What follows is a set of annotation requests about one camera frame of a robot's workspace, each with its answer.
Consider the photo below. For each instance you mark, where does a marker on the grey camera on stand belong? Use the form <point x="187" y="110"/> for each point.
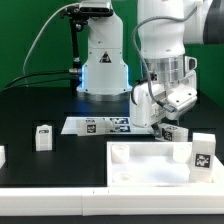
<point x="89" y="8"/>

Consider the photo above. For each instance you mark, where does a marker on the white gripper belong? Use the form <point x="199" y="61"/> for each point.
<point x="144" y="112"/>

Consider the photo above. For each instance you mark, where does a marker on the white right fence bar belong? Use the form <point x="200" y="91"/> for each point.
<point x="218" y="172"/>

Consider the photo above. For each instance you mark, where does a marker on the white front fence bar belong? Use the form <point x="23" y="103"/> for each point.
<point x="111" y="201"/>

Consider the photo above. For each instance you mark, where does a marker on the white fence bar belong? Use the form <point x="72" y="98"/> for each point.
<point x="218" y="172"/>
<point x="111" y="201"/>

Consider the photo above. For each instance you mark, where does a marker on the white square table top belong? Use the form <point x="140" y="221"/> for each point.
<point x="150" y="164"/>

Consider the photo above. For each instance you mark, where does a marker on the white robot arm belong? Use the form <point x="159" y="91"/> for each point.
<point x="163" y="28"/>

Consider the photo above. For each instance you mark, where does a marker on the white left fence stub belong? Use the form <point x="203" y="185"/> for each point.
<point x="2" y="156"/>

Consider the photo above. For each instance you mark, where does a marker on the white base sheet with tag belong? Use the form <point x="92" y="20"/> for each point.
<point x="122" y="126"/>

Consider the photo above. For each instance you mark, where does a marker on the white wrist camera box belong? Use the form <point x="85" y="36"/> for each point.
<point x="184" y="95"/>

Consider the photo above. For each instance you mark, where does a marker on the black camera stand pole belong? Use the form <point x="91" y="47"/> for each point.
<point x="75" y="81"/>

